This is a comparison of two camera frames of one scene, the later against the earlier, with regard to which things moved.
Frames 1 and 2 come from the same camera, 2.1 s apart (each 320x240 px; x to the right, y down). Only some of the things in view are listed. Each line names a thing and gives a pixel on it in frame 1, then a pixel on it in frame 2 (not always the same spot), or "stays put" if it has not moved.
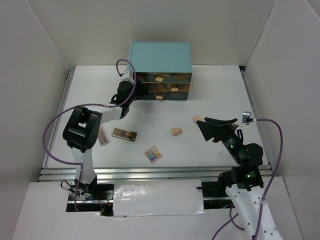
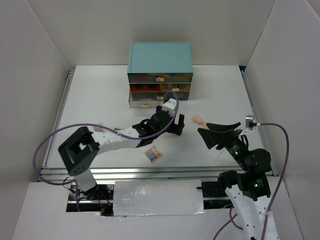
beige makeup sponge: (197, 117) stays put
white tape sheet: (159, 197) stays put
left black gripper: (142, 89) -> (176, 128)
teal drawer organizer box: (164, 68) stays put
